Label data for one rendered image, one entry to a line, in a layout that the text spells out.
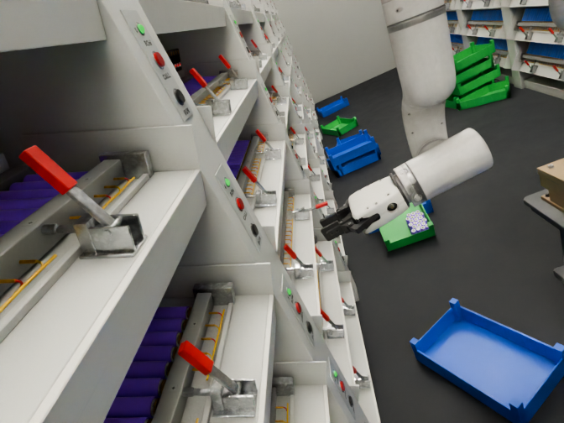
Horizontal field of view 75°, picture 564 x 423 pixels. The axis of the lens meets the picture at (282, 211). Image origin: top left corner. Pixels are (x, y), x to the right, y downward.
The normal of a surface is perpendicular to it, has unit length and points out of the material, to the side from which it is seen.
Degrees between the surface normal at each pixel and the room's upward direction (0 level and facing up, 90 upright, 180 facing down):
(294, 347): 90
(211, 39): 90
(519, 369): 0
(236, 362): 21
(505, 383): 0
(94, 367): 111
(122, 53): 90
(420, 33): 87
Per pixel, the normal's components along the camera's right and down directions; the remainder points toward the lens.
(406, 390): -0.41, -0.81
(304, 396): -0.07, -0.89
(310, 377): -0.03, 0.46
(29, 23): 1.00, -0.04
